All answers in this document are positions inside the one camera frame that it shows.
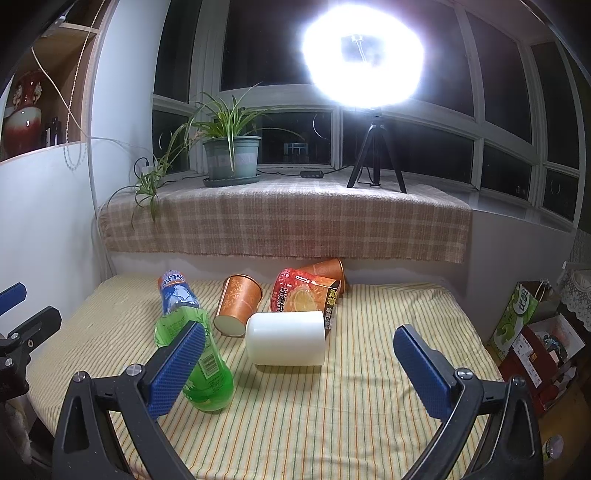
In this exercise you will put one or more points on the striped yellow table cloth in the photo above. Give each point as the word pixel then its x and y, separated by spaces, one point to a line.
pixel 323 415

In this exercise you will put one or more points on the small clear bottle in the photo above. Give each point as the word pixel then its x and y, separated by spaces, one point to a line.
pixel 552 448

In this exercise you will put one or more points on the white cup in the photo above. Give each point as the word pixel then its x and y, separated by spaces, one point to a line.
pixel 286 339

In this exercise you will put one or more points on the red cardboard box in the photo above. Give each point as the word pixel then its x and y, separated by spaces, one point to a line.
pixel 540 360

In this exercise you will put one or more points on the white lace cloth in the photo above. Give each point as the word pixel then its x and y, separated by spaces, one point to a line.
pixel 575 288

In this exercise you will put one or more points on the white wall plug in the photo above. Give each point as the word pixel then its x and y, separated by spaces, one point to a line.
pixel 143 165

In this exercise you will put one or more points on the checked beige cloth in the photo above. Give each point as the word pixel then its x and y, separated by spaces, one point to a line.
pixel 286 221

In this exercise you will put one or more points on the green cardboard box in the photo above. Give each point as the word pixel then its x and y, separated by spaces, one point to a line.
pixel 515 318

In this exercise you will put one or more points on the wooden shelf unit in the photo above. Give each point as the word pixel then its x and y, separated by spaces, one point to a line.
pixel 69 60

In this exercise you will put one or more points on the red white vase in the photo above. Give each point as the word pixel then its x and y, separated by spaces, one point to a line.
pixel 23 122

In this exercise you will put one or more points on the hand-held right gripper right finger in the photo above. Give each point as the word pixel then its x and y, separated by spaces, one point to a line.
pixel 420 374

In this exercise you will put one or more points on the green plastic bottle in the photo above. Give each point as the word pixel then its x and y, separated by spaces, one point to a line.
pixel 214 374

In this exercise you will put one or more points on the spider plant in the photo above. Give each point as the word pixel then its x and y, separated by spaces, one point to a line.
pixel 221 120

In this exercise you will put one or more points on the orange patterned paper cup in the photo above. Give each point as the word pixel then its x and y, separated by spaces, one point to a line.
pixel 236 304
pixel 325 272

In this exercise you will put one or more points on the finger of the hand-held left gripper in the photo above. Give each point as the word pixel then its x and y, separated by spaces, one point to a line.
pixel 11 297
pixel 34 325

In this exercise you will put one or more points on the blue label plastic bottle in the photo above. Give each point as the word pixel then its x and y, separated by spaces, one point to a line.
pixel 176 293

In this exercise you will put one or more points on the dark pot saucer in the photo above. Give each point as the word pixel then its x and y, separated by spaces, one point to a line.
pixel 231 181

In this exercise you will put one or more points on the black tripod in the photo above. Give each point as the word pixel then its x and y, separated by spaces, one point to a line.
pixel 376 152

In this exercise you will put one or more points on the dark small bottle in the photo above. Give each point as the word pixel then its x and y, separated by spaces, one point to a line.
pixel 53 133

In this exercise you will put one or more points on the red lemon print carton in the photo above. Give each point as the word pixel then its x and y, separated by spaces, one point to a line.
pixel 300 297

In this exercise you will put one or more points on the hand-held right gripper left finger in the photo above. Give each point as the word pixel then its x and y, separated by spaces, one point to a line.
pixel 178 364

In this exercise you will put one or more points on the white window frame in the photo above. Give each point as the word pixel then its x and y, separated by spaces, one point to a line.
pixel 503 124

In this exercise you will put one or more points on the grey green flower pot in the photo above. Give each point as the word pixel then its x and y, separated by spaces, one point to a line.
pixel 231 159

